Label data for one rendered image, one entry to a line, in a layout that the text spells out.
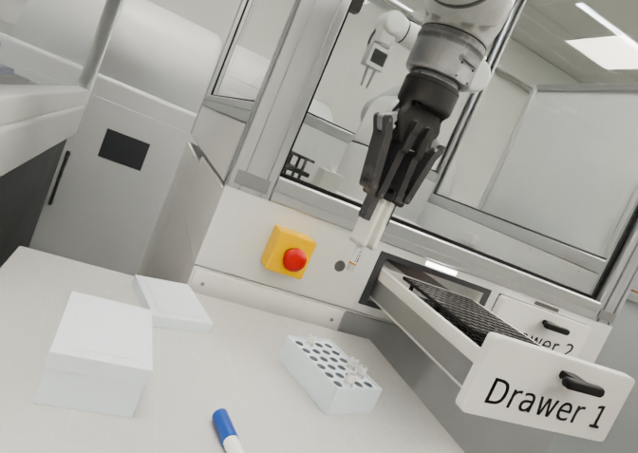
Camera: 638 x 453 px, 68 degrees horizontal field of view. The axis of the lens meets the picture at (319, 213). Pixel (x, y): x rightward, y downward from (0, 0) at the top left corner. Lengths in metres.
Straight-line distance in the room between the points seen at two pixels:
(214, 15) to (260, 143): 3.32
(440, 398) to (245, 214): 0.62
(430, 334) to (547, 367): 0.17
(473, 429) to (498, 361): 0.60
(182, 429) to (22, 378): 0.15
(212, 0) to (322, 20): 3.30
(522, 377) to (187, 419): 0.43
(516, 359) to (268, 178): 0.47
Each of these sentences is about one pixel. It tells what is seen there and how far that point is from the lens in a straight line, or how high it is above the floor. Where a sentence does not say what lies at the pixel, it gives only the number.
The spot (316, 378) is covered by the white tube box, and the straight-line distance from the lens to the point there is 0.65.
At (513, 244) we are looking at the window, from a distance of 1.11.
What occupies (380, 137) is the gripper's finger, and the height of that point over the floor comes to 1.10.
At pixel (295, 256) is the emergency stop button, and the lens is 0.78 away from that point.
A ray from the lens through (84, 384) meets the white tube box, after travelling 0.49.
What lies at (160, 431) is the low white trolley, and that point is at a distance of 0.50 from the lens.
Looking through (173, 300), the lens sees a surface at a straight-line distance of 0.72.
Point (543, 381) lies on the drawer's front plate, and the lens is 0.75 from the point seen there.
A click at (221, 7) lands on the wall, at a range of 4.10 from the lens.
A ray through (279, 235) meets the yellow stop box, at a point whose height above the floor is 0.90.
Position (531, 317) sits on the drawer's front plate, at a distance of 1.18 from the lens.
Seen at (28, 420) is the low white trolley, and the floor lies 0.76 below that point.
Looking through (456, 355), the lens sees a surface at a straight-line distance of 0.73.
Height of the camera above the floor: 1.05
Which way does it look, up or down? 6 degrees down
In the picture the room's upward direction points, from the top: 23 degrees clockwise
